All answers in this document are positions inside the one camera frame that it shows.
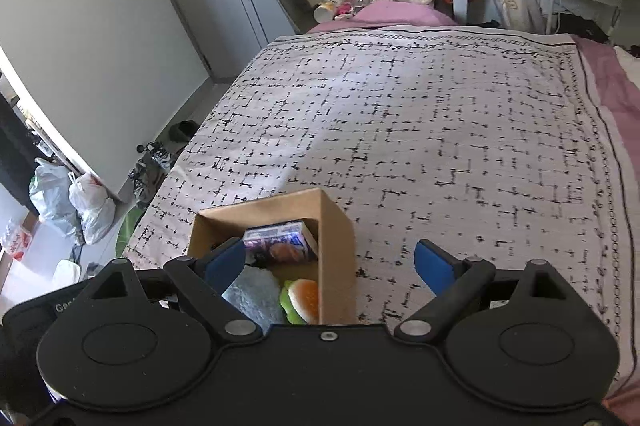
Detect blue planet tissue pack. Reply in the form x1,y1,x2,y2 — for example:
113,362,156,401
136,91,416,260
242,220,318,266

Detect grey plush toy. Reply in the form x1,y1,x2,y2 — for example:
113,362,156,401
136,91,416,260
222,266,286,332

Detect burger plush toy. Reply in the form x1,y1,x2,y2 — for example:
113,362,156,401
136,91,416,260
279,279,319,325

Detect brown cardboard box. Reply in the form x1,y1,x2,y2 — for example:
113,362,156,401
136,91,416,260
186,188,357,325

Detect white plastic bag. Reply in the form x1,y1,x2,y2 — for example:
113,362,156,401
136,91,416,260
68,173,116,245

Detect shoes on floor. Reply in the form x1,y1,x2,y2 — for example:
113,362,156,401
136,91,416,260
128,120,200,209

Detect white patterned bed cover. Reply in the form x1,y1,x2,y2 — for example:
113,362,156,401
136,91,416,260
126,27,639,391

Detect grey plastic bag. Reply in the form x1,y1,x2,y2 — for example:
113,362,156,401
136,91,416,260
29,157,80,237

